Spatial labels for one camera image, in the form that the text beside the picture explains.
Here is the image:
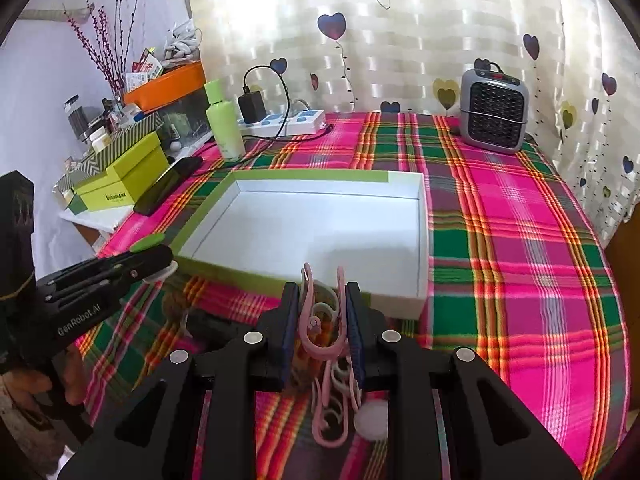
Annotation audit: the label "red dried flower branches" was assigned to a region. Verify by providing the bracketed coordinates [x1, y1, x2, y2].
[63, 0, 140, 99]

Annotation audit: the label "green and white shallow box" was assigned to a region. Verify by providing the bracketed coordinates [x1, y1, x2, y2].
[171, 169, 431, 320]

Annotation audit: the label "heart pattern curtain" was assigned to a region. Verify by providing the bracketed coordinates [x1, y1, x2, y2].
[190, 0, 639, 244]

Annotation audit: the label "green lotion bottle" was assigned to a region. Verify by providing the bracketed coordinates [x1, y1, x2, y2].
[204, 79, 245, 162]

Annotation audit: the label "black charging cable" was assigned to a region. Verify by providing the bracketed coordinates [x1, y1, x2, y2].
[199, 63, 335, 172]

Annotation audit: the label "pink plastic clip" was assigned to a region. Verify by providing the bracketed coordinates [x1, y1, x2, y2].
[297, 263, 362, 448]

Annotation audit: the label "yellow-green shoe box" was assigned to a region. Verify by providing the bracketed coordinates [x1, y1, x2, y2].
[72, 132, 169, 211]

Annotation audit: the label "small grey fan heater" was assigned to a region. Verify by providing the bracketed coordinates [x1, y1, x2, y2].
[460, 60, 529, 155]

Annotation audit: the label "person's hand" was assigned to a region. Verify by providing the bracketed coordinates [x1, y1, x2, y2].
[0, 343, 89, 461]

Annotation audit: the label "white round cap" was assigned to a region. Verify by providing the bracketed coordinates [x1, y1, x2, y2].
[354, 399, 388, 442]

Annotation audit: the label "orange storage bin lid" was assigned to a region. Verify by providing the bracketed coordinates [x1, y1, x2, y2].
[124, 62, 205, 113]

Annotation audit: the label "green mushroom-shaped knob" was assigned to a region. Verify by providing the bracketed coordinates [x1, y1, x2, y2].
[129, 233, 178, 284]

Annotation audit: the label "white power strip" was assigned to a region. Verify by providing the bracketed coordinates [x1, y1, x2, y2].
[238, 110, 326, 138]

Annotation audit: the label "striped grey box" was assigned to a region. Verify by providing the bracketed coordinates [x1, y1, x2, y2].
[54, 112, 163, 193]

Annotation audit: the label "large walnut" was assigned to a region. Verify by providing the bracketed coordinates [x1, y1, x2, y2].
[162, 288, 191, 325]

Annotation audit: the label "black smartphone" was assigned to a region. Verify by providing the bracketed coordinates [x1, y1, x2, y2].
[134, 156, 203, 217]

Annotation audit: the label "black charger plug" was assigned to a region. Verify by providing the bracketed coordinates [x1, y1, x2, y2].
[238, 87, 267, 125]

